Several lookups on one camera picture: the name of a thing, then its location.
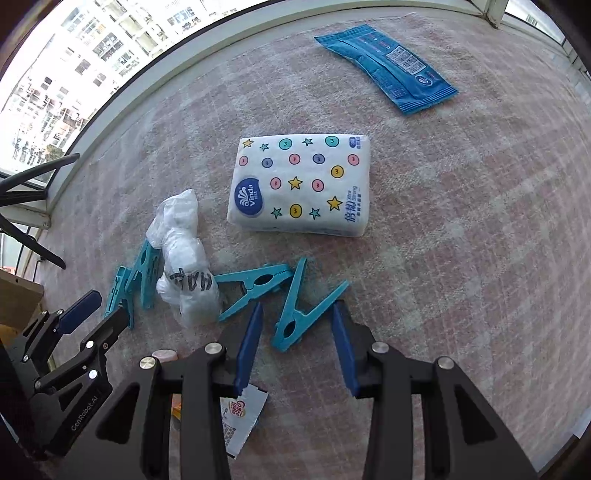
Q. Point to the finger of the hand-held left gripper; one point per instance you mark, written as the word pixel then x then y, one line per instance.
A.
pixel 78 311
pixel 99 344

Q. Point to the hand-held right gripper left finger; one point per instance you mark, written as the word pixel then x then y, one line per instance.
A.
pixel 247 350

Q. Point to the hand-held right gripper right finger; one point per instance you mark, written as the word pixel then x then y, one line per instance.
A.
pixel 344 350

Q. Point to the teal clothespin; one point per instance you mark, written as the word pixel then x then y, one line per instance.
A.
pixel 249 281
pixel 121 290
pixel 295 318
pixel 147 272

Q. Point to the light plywood board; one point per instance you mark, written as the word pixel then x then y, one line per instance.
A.
pixel 18 300

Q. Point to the pink round object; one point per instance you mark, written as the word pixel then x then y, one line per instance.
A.
pixel 165 355

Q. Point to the red white creamer sachet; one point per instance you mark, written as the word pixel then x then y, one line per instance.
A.
pixel 242 420

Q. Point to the small orange packet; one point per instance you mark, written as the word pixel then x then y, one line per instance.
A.
pixel 177 408

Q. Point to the crumpled clear plastic bag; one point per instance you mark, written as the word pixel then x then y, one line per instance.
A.
pixel 184 258

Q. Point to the black tripod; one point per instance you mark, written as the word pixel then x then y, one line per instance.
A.
pixel 37 168

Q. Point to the white dotted tissue pack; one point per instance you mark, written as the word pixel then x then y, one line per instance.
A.
pixel 300 194

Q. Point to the pink checked tablecloth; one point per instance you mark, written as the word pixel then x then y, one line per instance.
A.
pixel 461 230

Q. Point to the blue wipe packet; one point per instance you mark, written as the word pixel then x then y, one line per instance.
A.
pixel 388 69

